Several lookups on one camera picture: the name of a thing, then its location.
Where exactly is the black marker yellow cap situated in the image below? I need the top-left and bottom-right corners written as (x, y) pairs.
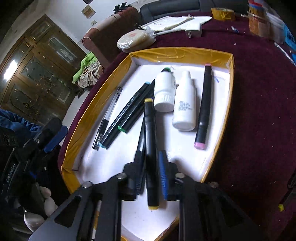
top-left (144, 98), bottom-right (159, 210)
top-left (135, 118), bottom-right (145, 155)

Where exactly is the black marker pink cap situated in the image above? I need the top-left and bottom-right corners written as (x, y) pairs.
top-left (194, 64), bottom-right (212, 150)

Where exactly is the black marker light blue cap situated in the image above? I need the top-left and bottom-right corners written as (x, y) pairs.
top-left (99, 82), bottom-right (150, 149)

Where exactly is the white spray bottle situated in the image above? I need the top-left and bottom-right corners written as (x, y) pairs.
top-left (173, 70), bottom-right (197, 132)

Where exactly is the white round cap bottle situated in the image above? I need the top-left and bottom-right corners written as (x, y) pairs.
top-left (154, 67), bottom-right (176, 113)

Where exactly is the black marker green cap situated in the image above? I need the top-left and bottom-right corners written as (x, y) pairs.
top-left (118, 79), bottom-right (155, 133)

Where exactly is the clear black gel pen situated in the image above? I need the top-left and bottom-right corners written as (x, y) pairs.
top-left (92, 86), bottom-right (122, 151)

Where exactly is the left white gloved hand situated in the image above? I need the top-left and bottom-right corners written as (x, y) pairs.
top-left (16, 182), bottom-right (58, 232)

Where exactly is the yellow taped white tray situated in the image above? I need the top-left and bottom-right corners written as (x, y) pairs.
top-left (61, 46), bottom-right (235, 241)

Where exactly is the dark wooden double door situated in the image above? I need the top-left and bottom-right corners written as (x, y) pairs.
top-left (1, 15), bottom-right (85, 126)

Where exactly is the green and patterned cloth pile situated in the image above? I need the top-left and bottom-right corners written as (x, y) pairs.
top-left (72, 52), bottom-right (104, 89)

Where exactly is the round wrapped white pad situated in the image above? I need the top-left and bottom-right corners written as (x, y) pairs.
top-left (117, 29), bottom-right (156, 53)

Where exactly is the brown armchair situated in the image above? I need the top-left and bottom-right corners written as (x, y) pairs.
top-left (82, 6), bottom-right (140, 68)

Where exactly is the white papers stack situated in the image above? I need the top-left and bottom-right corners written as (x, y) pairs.
top-left (142, 15), bottom-right (212, 32)

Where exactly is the black leather sofa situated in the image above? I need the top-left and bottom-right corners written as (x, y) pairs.
top-left (139, 0), bottom-right (248, 24)

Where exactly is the yellow tape roll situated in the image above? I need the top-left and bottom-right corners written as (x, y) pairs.
top-left (211, 8), bottom-right (235, 22)

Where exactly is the orange contents jar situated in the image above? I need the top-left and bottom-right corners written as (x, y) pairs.
top-left (248, 3), bottom-right (270, 38)

